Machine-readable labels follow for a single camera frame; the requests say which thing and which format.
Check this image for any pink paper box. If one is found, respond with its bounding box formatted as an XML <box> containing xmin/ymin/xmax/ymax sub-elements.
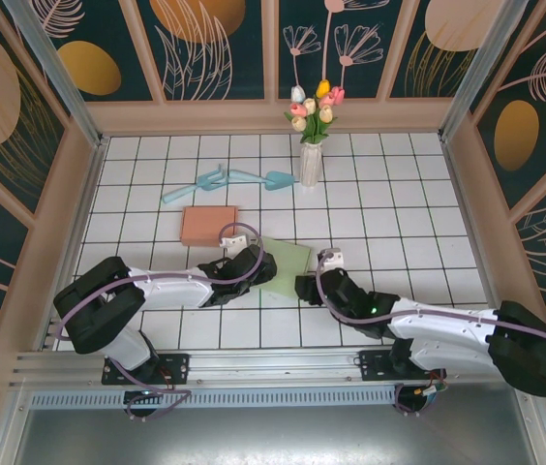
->
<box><xmin>179</xmin><ymin>205</ymin><xmax>239</xmax><ymax>247</ymax></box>

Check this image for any green paper box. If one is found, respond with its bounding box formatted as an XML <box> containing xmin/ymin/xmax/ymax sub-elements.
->
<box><xmin>253</xmin><ymin>235</ymin><xmax>313</xmax><ymax>299</ymax></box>

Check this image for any light blue toy garden fork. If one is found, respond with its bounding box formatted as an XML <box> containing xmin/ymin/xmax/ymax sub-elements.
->
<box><xmin>161</xmin><ymin>164</ymin><xmax>230</xmax><ymax>205</ymax></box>

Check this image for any light blue toy trowel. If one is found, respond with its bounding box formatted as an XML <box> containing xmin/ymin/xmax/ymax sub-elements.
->
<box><xmin>227</xmin><ymin>168</ymin><xmax>296</xmax><ymax>194</ymax></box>

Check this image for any white ribbed vase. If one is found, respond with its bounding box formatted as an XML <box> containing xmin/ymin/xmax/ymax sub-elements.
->
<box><xmin>299</xmin><ymin>141</ymin><xmax>325</xmax><ymax>188</ymax></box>

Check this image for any grey metal sheet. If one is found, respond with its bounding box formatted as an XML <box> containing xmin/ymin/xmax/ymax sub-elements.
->
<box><xmin>0</xmin><ymin>406</ymin><xmax>546</xmax><ymax>465</ymax></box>

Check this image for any artificial tulip bouquet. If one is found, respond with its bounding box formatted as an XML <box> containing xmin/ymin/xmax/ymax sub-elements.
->
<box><xmin>283</xmin><ymin>78</ymin><xmax>347</xmax><ymax>145</ymax></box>

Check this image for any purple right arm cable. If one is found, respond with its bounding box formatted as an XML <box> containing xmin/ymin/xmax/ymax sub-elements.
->
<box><xmin>315</xmin><ymin>249</ymin><xmax>546</xmax><ymax>417</ymax></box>

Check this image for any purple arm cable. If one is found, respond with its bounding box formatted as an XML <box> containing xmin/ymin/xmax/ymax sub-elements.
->
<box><xmin>315</xmin><ymin>249</ymin><xmax>546</xmax><ymax>417</ymax></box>
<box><xmin>53</xmin><ymin>221</ymin><xmax>268</xmax><ymax>421</ymax></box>

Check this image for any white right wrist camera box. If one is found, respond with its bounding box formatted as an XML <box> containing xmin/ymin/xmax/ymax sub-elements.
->
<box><xmin>318</xmin><ymin>247</ymin><xmax>346</xmax><ymax>268</ymax></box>

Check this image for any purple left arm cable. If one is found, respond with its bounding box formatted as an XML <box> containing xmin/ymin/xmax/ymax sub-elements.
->
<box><xmin>53</xmin><ymin>221</ymin><xmax>268</xmax><ymax>421</ymax></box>

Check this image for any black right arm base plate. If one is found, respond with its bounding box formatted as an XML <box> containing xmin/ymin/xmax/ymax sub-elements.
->
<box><xmin>358</xmin><ymin>348</ymin><xmax>448</xmax><ymax>383</ymax></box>

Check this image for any aluminium mounting rail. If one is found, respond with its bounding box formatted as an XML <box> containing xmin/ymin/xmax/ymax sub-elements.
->
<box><xmin>9</xmin><ymin>342</ymin><xmax>540</xmax><ymax>388</ymax></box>

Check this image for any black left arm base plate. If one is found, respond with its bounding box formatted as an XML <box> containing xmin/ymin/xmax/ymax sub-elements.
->
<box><xmin>102</xmin><ymin>352</ymin><xmax>192</xmax><ymax>388</ymax></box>

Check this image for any black round cable port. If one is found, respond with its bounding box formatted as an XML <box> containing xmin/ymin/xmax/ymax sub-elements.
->
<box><xmin>124</xmin><ymin>389</ymin><xmax>164</xmax><ymax>421</ymax></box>
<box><xmin>393</xmin><ymin>382</ymin><xmax>446</xmax><ymax>417</ymax></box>

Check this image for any grey slotted cable duct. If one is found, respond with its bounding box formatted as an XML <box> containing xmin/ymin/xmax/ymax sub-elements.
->
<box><xmin>28</xmin><ymin>386</ymin><xmax>400</xmax><ymax>409</ymax></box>

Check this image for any aluminium table side rail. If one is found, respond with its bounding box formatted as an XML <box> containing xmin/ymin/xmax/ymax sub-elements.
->
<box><xmin>35</xmin><ymin>137</ymin><xmax>110</xmax><ymax>351</ymax></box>
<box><xmin>440</xmin><ymin>135</ymin><xmax>514</xmax><ymax>344</ymax></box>

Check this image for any aluminium frame post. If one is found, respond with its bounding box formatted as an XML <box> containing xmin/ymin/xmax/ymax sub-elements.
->
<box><xmin>1</xmin><ymin>0</ymin><xmax>109</xmax><ymax>149</ymax></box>
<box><xmin>439</xmin><ymin>0</ymin><xmax>533</xmax><ymax>142</ymax></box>

